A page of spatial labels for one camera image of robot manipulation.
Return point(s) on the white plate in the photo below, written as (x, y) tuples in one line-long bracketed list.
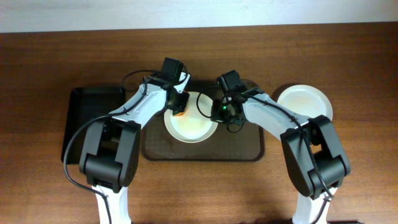
[(306, 100)]

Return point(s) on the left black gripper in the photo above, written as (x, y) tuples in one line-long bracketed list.
[(180, 102)]

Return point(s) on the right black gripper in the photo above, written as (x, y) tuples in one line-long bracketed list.
[(226, 115)]

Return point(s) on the small black tray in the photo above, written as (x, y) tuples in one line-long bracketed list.
[(88, 103)]

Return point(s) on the white plate stained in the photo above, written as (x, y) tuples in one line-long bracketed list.
[(191, 126)]

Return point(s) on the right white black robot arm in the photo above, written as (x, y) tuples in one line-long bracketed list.
[(314, 156)]

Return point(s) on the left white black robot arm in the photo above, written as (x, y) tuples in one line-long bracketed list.
[(111, 147)]

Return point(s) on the brown serving tray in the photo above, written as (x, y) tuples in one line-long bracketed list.
[(225, 144)]

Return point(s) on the orange green sponge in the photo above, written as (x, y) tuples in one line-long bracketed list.
[(178, 113)]

